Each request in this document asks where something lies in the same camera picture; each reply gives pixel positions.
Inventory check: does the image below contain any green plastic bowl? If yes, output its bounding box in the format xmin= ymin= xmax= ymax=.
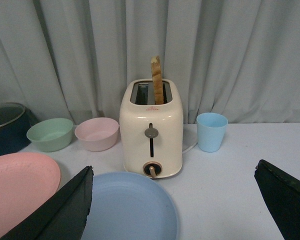
xmin=26 ymin=118 xmax=74 ymax=152

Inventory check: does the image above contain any cream white toaster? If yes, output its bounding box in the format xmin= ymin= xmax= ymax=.
xmin=119 ymin=79 xmax=184 ymax=179

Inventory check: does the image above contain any dark blue saucepan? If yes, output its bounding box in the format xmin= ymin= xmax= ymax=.
xmin=0 ymin=107 xmax=31 ymax=156

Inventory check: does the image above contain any pink plastic plate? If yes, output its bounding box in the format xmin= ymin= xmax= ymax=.
xmin=0 ymin=152 xmax=61 ymax=236

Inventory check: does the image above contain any pink plastic bowl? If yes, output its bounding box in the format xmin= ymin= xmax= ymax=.
xmin=74 ymin=117 xmax=119 ymax=152

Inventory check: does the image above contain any blue plastic plate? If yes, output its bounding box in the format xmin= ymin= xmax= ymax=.
xmin=81 ymin=172 xmax=179 ymax=240

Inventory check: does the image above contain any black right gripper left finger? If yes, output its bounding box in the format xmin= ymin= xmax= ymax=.
xmin=1 ymin=166 xmax=94 ymax=240

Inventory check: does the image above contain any slice of bread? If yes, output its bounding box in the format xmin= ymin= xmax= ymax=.
xmin=150 ymin=56 xmax=164 ymax=105

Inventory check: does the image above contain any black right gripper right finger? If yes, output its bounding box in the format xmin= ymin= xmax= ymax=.
xmin=254 ymin=159 xmax=300 ymax=240

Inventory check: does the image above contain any white toaster power cable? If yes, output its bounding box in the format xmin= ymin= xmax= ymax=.
xmin=182 ymin=141 xmax=199 ymax=154

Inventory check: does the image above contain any grey curtain backdrop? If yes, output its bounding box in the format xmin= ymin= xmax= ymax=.
xmin=0 ymin=0 xmax=300 ymax=124

